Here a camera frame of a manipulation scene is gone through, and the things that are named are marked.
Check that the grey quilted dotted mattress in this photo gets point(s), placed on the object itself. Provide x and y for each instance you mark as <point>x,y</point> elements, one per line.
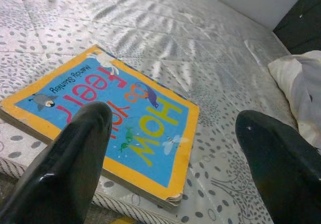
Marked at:
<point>175,45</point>

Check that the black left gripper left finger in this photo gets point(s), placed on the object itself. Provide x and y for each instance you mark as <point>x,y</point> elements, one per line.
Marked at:
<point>60,168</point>

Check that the black tufted headboard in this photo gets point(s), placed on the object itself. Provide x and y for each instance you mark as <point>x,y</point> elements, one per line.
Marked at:
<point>301,25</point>

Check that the white pillow with tree print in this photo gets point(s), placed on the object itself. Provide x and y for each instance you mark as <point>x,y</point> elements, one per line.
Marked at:
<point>301,88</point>

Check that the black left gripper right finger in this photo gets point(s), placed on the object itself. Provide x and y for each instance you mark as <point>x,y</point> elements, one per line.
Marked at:
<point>283,168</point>

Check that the blue yellow children's book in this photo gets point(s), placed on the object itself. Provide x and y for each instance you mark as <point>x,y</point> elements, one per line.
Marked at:
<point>113,118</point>

